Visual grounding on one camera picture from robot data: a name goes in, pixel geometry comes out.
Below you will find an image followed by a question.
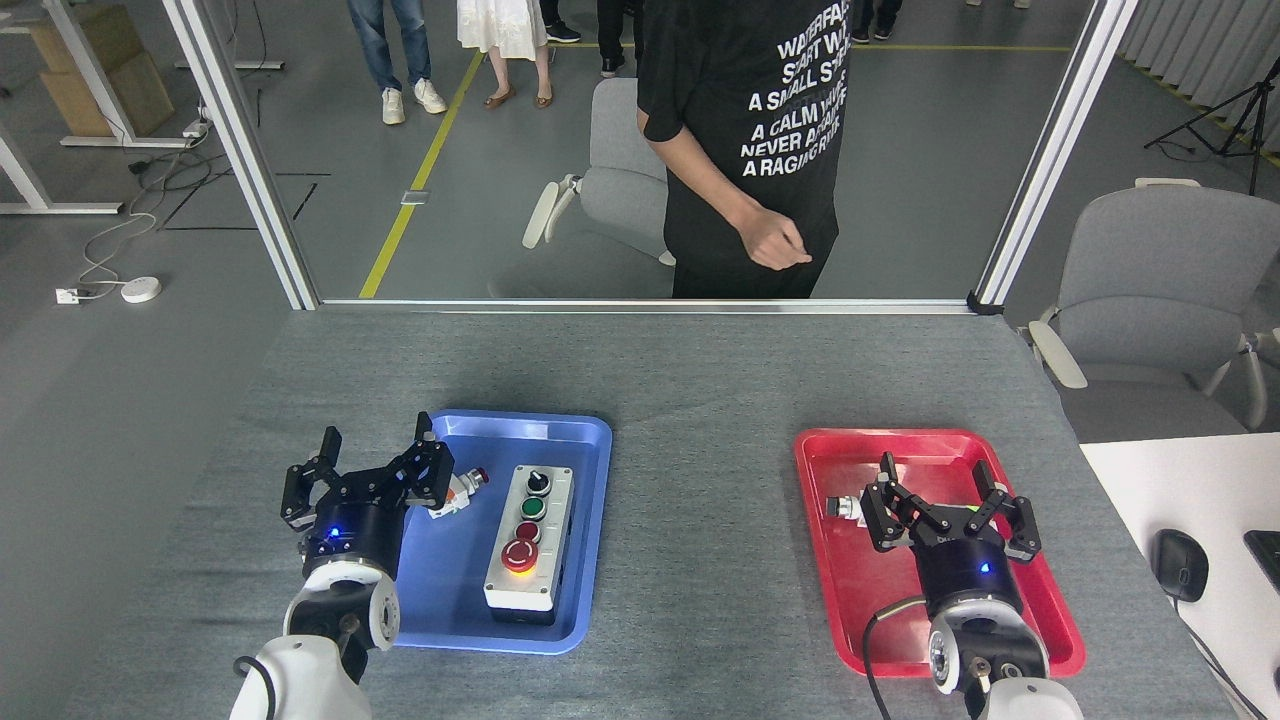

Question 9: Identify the blue plastic tray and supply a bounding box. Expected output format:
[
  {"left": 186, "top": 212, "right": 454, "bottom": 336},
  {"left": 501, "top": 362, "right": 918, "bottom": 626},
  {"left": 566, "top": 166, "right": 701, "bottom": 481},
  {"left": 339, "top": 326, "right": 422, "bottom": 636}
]
[{"left": 385, "top": 410, "right": 613, "bottom": 656}]

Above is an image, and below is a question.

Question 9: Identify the grey office chair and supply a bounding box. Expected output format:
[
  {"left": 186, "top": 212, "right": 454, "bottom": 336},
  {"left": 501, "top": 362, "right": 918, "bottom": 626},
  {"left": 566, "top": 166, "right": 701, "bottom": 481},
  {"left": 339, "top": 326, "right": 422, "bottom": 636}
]
[
  {"left": 1027, "top": 178, "right": 1280, "bottom": 441},
  {"left": 488, "top": 78, "right": 677, "bottom": 299}
]

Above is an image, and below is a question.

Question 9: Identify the black keyboard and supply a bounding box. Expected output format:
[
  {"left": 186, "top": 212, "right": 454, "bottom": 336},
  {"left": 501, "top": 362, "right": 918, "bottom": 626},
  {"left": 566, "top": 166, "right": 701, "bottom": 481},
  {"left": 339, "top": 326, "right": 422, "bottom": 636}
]
[{"left": 1243, "top": 530, "right": 1280, "bottom": 593}]

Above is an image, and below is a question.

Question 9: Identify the white desk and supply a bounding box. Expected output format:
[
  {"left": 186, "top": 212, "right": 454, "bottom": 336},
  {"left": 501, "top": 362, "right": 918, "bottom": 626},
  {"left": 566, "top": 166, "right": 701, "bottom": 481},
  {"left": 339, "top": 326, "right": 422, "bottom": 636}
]
[{"left": 1080, "top": 432, "right": 1280, "bottom": 720}]

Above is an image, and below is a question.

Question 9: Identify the grey four-button control box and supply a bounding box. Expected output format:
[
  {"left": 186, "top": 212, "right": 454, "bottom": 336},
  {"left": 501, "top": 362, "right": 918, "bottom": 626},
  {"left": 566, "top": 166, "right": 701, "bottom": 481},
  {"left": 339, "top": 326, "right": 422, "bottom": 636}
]
[{"left": 484, "top": 464, "right": 576, "bottom": 627}]

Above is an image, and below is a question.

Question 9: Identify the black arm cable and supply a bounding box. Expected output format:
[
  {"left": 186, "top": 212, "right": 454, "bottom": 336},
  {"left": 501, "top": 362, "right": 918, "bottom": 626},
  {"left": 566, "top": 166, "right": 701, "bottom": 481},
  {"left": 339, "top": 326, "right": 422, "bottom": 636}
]
[
  {"left": 862, "top": 596, "right": 927, "bottom": 720},
  {"left": 233, "top": 655, "right": 278, "bottom": 720}
]

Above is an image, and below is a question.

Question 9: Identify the person's right hand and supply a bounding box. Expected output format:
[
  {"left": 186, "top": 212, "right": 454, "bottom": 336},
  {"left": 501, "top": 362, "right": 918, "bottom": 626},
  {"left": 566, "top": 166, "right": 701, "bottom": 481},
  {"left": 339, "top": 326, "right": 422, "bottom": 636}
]
[{"left": 738, "top": 205, "right": 813, "bottom": 271}]

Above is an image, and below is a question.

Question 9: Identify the black mouse cable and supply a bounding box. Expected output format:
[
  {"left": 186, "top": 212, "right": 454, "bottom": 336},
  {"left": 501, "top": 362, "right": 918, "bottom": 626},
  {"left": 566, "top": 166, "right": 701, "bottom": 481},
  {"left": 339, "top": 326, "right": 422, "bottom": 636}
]
[{"left": 1174, "top": 598, "right": 1269, "bottom": 720}]

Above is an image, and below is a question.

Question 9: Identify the white floor cable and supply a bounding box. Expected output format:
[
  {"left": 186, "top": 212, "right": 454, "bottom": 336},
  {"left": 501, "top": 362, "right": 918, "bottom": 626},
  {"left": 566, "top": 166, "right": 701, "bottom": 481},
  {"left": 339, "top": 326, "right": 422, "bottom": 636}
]
[{"left": 76, "top": 130, "right": 206, "bottom": 297}]

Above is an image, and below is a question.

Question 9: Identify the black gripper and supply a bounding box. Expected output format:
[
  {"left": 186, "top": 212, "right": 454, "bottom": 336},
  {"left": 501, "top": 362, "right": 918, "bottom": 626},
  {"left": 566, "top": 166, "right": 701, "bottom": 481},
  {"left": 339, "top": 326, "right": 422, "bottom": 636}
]
[
  {"left": 861, "top": 452, "right": 1043, "bottom": 617},
  {"left": 281, "top": 412, "right": 456, "bottom": 583}
]

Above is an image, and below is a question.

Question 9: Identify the black computer mouse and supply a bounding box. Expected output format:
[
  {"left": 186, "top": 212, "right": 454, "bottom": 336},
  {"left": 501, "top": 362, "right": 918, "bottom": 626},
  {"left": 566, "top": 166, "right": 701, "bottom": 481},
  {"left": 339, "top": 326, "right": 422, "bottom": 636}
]
[{"left": 1150, "top": 528, "right": 1210, "bottom": 603}]

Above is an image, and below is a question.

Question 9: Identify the silver aluminium post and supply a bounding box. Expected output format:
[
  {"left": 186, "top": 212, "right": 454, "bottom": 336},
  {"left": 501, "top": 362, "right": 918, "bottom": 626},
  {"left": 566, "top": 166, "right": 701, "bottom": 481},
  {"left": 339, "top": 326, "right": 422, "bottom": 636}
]
[
  {"left": 967, "top": 0, "right": 1141, "bottom": 317},
  {"left": 160, "top": 0, "right": 321, "bottom": 311}
]

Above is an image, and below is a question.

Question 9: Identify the red plastic tray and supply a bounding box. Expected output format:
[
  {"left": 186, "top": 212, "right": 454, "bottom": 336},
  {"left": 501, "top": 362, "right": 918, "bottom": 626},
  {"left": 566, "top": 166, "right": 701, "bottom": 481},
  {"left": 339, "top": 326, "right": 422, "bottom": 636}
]
[{"left": 794, "top": 428, "right": 1087, "bottom": 679}]

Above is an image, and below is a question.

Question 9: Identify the small white orange switch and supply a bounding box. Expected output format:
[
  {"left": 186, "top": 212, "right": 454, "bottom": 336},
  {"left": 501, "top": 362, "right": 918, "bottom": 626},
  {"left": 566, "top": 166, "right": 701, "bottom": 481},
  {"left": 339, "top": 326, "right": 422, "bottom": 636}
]
[{"left": 428, "top": 466, "right": 491, "bottom": 520}]

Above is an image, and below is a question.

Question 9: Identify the cardboard box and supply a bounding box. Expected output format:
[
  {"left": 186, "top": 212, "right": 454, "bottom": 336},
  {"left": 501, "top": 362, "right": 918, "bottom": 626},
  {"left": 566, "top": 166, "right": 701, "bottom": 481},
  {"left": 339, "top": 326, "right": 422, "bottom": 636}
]
[{"left": 28, "top": 4, "right": 177, "bottom": 139}]

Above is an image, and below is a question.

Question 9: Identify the black tripod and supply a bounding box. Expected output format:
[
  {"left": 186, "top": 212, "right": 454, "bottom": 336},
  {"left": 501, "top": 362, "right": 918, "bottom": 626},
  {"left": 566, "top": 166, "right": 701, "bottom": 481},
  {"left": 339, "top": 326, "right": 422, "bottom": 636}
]
[{"left": 1144, "top": 55, "right": 1280, "bottom": 197}]

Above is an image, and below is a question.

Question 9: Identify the person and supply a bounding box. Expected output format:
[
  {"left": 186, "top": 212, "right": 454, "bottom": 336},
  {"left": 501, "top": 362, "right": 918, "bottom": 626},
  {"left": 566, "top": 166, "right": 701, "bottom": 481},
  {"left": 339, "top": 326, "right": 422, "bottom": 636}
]
[
  {"left": 850, "top": 0, "right": 904, "bottom": 44},
  {"left": 596, "top": 0, "right": 643, "bottom": 79},
  {"left": 456, "top": 0, "right": 555, "bottom": 110},
  {"left": 637, "top": 0, "right": 852, "bottom": 299},
  {"left": 539, "top": 0, "right": 583, "bottom": 44},
  {"left": 347, "top": 0, "right": 449, "bottom": 126}
]

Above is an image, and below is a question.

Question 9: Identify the silver aluminium crossbar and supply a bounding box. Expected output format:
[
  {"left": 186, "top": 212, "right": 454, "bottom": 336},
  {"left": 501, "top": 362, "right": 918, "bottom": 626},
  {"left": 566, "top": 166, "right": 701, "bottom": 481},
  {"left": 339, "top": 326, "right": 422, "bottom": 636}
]
[{"left": 318, "top": 297, "right": 976, "bottom": 315}]

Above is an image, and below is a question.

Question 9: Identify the white desk frame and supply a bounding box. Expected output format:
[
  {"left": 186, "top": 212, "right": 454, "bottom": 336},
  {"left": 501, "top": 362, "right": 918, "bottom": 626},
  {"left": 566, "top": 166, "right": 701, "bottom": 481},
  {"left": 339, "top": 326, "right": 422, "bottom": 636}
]
[{"left": 0, "top": 0, "right": 201, "bottom": 216}]

